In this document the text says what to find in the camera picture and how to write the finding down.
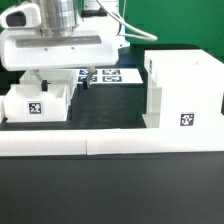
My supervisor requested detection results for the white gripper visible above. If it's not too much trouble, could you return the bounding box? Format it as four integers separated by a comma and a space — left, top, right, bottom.
0, 29, 119, 92

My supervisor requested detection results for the white front drawer box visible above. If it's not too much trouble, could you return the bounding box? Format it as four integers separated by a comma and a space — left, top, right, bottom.
3, 84, 70, 123

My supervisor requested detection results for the white drawer box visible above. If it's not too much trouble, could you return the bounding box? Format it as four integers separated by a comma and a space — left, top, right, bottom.
19, 69, 77, 100
3, 84, 70, 123

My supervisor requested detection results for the white drawer cabinet frame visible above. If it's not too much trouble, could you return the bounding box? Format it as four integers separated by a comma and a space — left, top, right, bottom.
143, 50, 224, 129

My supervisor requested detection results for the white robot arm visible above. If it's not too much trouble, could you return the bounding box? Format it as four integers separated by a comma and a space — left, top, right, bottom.
0, 0, 121, 75

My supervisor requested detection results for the white rear drawer box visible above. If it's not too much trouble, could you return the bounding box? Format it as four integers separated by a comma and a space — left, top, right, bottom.
19, 69, 77, 100

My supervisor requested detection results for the white marker tag sheet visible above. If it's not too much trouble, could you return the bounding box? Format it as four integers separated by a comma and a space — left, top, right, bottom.
76, 67, 144, 85

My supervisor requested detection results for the white front fence bar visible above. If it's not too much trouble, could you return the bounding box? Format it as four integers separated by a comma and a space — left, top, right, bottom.
0, 128, 224, 157

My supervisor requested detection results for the white fence bar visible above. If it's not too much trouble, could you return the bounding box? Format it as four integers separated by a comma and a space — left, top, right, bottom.
0, 128, 224, 157
0, 95, 5, 124

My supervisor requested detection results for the white left fence bar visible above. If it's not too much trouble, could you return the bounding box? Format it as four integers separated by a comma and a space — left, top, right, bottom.
0, 95, 5, 124

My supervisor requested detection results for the thin white cable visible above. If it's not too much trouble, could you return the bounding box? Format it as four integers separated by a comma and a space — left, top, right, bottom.
96, 0, 158, 42

